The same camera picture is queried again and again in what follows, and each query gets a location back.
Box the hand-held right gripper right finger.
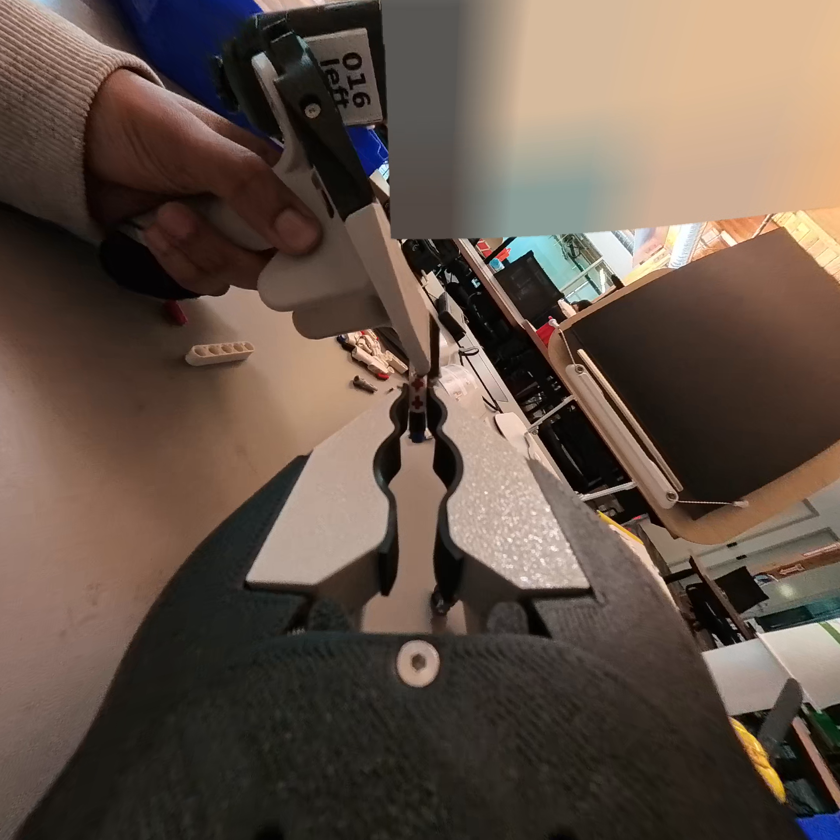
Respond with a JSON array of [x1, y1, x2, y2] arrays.
[[430, 387, 592, 601]]

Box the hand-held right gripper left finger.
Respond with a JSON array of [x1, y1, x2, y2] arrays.
[[245, 394, 401, 598]]

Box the white lego liftarm with pins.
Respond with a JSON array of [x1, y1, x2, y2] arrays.
[[407, 374, 431, 442]]

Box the person's left forearm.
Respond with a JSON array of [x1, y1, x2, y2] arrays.
[[0, 0, 165, 244]]

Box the pile of white lego pieces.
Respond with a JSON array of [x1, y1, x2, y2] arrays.
[[335, 328, 411, 382]]

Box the white lego beam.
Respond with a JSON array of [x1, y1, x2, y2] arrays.
[[185, 340, 257, 367]]

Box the person's left hand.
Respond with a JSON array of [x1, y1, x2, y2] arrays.
[[84, 67, 324, 298]]

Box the white monitor stand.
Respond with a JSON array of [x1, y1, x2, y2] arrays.
[[493, 394, 578, 444]]

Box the blue plastic bin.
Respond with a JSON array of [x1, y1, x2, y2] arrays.
[[125, 0, 391, 178]]

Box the black monitor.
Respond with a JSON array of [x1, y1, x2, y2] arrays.
[[548, 226, 840, 546]]

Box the yellow coiled rope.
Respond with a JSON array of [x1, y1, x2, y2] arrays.
[[728, 715, 788, 808]]

